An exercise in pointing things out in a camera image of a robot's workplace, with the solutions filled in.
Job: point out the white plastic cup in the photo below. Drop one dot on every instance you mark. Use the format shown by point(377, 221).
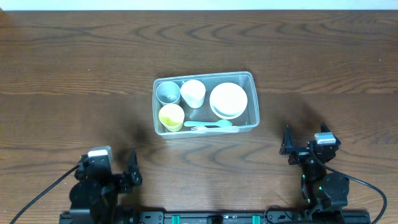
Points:
point(193, 92)

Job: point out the mint green plastic spoon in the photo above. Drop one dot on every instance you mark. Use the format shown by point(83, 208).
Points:
point(222, 123)

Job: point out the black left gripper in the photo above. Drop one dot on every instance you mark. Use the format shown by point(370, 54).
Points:
point(116, 179)

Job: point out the clear plastic container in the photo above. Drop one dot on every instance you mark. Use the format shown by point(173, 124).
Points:
point(248, 120)

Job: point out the white plastic fork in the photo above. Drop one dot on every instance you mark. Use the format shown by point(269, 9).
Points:
point(229, 129)

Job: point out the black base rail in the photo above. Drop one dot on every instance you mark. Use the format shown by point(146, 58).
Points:
point(270, 216)

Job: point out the yellow plastic cup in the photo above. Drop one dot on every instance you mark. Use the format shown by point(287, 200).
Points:
point(172, 117)

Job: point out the grey plastic cup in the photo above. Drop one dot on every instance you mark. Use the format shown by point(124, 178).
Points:
point(168, 93)

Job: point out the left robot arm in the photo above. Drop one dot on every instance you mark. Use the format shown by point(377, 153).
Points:
point(95, 197)

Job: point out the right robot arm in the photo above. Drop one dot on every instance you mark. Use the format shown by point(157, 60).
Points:
point(326, 193)

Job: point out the white plastic bowl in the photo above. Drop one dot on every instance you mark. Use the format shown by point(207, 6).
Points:
point(228, 100)

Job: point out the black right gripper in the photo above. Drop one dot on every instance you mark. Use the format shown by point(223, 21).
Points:
point(302, 154)

